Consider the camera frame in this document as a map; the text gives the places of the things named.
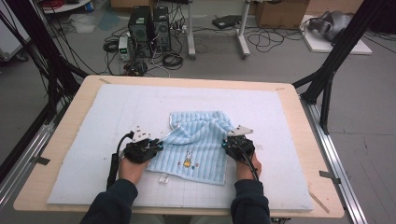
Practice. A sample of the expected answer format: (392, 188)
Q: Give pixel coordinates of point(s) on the round white table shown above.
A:
(65, 7)

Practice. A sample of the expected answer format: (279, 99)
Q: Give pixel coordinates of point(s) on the person's right hand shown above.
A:
(247, 171)

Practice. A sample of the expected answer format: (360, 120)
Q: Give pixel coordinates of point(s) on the white table frame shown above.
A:
(190, 31)

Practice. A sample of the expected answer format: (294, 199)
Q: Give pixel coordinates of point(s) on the aluminium rail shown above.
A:
(336, 161)
(28, 155)

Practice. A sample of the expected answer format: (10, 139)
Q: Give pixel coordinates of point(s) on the white power supply unit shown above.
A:
(124, 48)

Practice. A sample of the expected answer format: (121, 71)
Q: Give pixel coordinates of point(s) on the grey helmet-like device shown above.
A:
(331, 23)

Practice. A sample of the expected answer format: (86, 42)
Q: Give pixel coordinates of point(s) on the person's left hand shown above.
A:
(130, 172)

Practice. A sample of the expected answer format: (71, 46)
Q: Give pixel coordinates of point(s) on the blue striped towel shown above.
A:
(196, 146)

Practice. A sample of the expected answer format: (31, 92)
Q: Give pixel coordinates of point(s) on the white foam mat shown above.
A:
(124, 105)

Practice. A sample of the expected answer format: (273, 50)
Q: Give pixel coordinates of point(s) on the slim black computer tower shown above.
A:
(162, 28)

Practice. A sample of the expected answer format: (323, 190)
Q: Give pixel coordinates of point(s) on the large black computer tower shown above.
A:
(140, 31)

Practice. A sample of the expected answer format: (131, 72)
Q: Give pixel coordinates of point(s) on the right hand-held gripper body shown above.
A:
(243, 146)

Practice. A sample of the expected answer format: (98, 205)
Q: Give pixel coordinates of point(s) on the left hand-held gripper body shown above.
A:
(138, 151)

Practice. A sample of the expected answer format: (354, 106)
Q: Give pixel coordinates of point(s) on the cardboard box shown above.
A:
(280, 14)

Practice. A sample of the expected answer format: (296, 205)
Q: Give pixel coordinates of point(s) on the black frame post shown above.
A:
(342, 46)
(40, 40)

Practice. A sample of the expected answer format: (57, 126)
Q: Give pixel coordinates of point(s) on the white floor board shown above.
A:
(320, 46)

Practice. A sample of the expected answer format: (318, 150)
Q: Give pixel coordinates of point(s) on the flat black device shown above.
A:
(225, 21)

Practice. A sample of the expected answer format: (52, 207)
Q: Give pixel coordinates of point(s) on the thin wooden strip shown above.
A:
(319, 202)

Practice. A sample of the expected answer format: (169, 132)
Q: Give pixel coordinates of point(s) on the black tape piece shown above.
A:
(328, 175)
(40, 160)

